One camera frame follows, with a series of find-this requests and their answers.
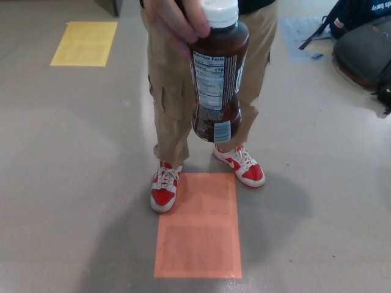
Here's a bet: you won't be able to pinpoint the navy backpack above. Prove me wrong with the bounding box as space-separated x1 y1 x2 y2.
298 0 391 51

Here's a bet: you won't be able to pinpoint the black shirt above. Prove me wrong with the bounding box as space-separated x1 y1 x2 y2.
238 0 277 15

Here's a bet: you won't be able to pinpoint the person's left red white sneaker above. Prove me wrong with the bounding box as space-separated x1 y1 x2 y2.
213 145 266 188

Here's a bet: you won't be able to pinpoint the dark furniture base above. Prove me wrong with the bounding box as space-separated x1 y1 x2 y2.
103 0 123 18

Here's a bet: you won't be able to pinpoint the brown protein shake bottle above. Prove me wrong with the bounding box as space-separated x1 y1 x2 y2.
188 0 250 144

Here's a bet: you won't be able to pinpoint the person's red white sneaker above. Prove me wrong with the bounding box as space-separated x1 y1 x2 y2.
213 145 266 188
149 161 183 214

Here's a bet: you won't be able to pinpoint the khaki cargo pants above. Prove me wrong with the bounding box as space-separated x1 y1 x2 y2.
139 0 280 167

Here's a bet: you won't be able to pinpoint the person's right hand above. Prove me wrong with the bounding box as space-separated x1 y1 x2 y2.
143 0 211 57

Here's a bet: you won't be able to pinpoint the yellow paper sheet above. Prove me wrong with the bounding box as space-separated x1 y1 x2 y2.
49 21 119 67

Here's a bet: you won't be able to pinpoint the blue paper sheet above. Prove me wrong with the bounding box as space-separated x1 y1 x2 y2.
280 16 334 62

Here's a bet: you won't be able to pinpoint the person's right red white sneaker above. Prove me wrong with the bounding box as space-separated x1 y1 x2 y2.
149 161 183 214

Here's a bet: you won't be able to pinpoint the orange paper sheet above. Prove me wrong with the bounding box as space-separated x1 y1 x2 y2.
153 172 244 270

